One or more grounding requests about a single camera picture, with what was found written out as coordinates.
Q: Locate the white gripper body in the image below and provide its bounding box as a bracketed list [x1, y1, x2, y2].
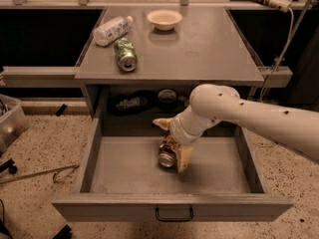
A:
[169, 106, 220, 145]

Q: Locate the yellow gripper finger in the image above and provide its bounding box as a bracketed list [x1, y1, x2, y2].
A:
[173, 144, 193, 173]
[153, 119, 170, 130]

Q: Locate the orange soda can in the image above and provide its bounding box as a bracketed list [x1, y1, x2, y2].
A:
[159, 134, 176, 168]

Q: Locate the grey top drawer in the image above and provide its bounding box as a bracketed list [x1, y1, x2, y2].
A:
[52, 118, 293, 222]

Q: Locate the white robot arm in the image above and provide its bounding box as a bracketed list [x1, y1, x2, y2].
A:
[154, 84, 319, 172]

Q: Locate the grey cabinet counter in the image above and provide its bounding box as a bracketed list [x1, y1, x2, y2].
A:
[76, 4, 263, 114]

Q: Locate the green soda can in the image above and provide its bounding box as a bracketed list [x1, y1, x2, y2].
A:
[114, 38, 138, 72]

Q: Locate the black tape roll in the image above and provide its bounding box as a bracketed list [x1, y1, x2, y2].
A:
[157, 89, 177, 111]

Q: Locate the black bag inside cabinet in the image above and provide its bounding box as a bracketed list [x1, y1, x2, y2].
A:
[108, 91, 156, 117]

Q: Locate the black clip on floor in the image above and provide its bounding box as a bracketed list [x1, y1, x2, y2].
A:
[56, 104, 67, 117]

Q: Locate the white paper bowl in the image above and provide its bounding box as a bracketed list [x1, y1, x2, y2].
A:
[147, 9, 182, 31]

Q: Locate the clear plastic water bottle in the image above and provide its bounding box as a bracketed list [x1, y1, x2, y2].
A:
[93, 16, 134, 47]

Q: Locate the metal rod on floor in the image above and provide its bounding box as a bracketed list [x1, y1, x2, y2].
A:
[0, 164, 80, 185]

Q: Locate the clear plastic bin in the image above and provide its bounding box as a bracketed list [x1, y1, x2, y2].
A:
[0, 95, 29, 155]

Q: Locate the black floor object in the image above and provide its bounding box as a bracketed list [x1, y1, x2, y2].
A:
[0, 158, 18, 174]

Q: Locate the black drawer handle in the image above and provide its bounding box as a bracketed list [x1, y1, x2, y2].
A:
[155, 207, 194, 222]

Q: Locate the black bracket on floor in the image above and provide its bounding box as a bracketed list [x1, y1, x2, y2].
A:
[53, 225, 72, 239]

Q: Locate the white cable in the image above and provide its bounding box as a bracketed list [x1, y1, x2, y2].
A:
[258, 7, 297, 102]

